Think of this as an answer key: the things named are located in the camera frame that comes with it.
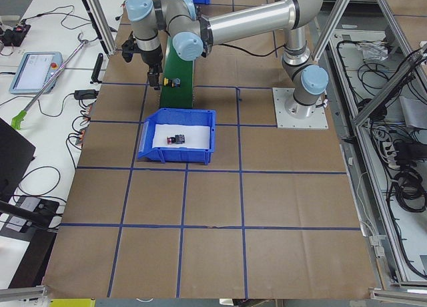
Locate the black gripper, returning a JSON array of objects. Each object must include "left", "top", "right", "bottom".
[{"left": 141, "top": 46, "right": 163, "bottom": 90}]

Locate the yellow push button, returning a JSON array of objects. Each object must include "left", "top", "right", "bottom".
[{"left": 163, "top": 77, "right": 181, "bottom": 87}]

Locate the red push button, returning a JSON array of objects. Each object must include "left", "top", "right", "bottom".
[{"left": 167, "top": 134, "right": 185, "bottom": 145}]

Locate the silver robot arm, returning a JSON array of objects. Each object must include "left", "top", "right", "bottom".
[{"left": 121, "top": 0, "right": 329, "bottom": 119}]

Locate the green conveyor belt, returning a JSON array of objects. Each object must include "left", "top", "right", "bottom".
[{"left": 159, "top": 5, "right": 200, "bottom": 109}]

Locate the blue left source bin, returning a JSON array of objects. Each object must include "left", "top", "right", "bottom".
[{"left": 137, "top": 108, "right": 216, "bottom": 165}]

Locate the white foam pad left bin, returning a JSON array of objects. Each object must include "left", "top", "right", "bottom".
[{"left": 152, "top": 124, "right": 211, "bottom": 149}]

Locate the black power adapter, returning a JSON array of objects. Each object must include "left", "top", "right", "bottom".
[{"left": 73, "top": 89, "right": 99, "bottom": 101}]

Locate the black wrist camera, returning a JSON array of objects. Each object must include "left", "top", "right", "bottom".
[{"left": 121, "top": 35, "right": 135, "bottom": 63}]

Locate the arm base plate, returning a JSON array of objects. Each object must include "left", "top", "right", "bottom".
[{"left": 272, "top": 87, "right": 329, "bottom": 130}]

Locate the green handled reacher stick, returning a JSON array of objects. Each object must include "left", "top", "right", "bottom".
[{"left": 11, "top": 32, "right": 90, "bottom": 130}]

